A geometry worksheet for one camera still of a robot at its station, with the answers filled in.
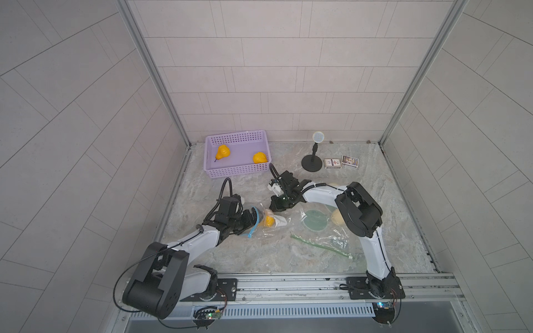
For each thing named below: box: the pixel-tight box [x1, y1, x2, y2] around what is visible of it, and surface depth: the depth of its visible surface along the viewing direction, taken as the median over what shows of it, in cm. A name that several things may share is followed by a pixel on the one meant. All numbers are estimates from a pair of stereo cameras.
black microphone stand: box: [301, 142, 323, 173], surface depth 110 cm
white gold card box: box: [323, 158, 343, 170], surface depth 108 cm
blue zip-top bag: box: [241, 205, 288, 239], surface depth 80 cm
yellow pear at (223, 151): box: [213, 144, 231, 163], surface depth 110 cm
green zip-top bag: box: [290, 206, 355, 261], surface depth 86 cm
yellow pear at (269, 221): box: [265, 215, 276, 227], surface depth 83 cm
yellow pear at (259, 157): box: [252, 151, 268, 164], surface depth 106 cm
